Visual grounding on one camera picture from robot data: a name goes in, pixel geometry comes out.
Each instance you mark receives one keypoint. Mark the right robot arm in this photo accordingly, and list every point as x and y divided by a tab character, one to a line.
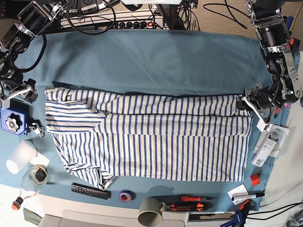
21	21

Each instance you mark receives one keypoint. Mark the silver padlock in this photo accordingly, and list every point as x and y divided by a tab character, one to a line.
37	128

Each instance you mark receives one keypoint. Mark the purple tape roll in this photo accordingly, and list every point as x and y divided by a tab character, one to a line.
125	196

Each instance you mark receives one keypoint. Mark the clear glass bottle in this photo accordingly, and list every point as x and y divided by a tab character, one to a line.
33	181

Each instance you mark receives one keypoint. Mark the black remote control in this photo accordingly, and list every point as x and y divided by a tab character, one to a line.
90	191

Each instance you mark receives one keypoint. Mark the white paper card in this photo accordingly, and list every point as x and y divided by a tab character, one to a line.
238	191

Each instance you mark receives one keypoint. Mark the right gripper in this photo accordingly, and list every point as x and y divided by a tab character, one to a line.
11	87

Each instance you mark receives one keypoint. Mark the grey ceramic mug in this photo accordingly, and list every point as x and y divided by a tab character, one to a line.
150	212

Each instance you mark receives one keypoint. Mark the blue spring clamp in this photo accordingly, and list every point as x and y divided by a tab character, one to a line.
289	22

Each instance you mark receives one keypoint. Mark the orange black utility knife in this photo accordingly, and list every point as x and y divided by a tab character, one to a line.
198	206

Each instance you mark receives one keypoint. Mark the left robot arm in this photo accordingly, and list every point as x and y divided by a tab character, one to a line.
278	50

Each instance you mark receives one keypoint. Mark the red cube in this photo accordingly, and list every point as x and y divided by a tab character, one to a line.
255	179

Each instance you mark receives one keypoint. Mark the blue white striped T-shirt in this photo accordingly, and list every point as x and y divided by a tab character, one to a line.
102	135

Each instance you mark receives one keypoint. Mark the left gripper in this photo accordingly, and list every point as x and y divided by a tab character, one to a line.
259	100

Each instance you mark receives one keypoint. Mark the white paper note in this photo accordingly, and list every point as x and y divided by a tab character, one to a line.
40	160

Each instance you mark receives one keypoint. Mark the black power strip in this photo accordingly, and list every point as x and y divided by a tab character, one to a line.
138	25

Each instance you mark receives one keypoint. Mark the teal table cloth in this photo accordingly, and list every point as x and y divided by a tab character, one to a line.
148	61

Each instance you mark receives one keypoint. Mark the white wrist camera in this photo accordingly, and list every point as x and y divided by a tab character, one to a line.
5	103
263	126

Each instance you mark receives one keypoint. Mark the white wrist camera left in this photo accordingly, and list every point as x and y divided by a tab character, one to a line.
263	126

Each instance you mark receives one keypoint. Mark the blue black bar clamp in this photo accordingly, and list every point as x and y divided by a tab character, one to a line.
239	219

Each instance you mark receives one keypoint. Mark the white plastic cup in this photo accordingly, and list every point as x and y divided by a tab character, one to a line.
20	158

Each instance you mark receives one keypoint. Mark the orange black screwdriver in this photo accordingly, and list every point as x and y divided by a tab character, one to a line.
195	198

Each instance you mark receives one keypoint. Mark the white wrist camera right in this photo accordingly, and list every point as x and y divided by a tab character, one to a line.
5	103

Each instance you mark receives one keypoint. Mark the blue box with black knob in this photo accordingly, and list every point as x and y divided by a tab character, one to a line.
15	118

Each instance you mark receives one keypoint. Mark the black white product package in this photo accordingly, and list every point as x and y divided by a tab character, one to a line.
267	146

